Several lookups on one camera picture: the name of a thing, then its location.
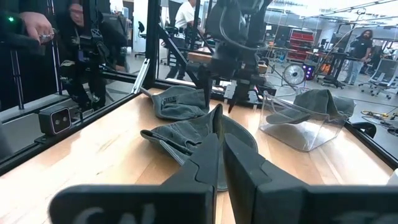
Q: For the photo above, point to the small black frame clamp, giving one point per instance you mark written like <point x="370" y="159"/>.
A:
<point x="365" y="127"/>

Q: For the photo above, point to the grey office chair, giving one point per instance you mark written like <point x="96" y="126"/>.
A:
<point x="384" y="71"/>

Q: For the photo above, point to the dark green baseball cap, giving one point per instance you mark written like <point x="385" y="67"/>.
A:
<point x="314" y="102"/>
<point x="183" y="133"/>
<point x="180" y="105"/>

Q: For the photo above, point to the red storage shelf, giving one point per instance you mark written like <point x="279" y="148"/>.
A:
<point x="300" y="35"/>

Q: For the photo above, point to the clear plastic bin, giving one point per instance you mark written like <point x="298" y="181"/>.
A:
<point x="298" y="137"/>

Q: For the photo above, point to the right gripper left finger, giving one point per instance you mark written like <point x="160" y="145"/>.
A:
<point x="186" y="202"/>

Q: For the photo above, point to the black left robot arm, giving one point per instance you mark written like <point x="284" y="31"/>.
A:
<point x="230" y="18"/>

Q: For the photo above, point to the person's hand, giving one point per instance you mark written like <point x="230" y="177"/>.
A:
<point x="35" y="25"/>

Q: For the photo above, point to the round floor fan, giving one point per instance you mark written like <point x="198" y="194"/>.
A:
<point x="293" y="74"/>

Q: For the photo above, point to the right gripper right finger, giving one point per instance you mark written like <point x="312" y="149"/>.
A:
<point x="264" y="202"/>

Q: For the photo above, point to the black desk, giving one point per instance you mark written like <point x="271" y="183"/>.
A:
<point x="334" y="56"/>

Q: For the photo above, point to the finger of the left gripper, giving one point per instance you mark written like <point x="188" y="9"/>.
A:
<point x="237" y="93"/>
<point x="207" y="90"/>

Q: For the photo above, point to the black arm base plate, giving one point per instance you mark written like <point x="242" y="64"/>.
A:
<point x="264" y="91"/>

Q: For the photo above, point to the person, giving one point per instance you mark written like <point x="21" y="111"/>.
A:
<point x="185" y="14"/>
<point x="360" y="46"/>
<point x="93" y="46"/>

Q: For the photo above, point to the black aluminium table frame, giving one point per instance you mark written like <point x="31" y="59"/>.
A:
<point x="93" y="116"/>

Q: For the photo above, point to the small table camera box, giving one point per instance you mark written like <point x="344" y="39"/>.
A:
<point x="56" y="121"/>

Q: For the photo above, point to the silver metal bracket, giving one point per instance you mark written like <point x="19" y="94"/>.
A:
<point x="140" y="74"/>

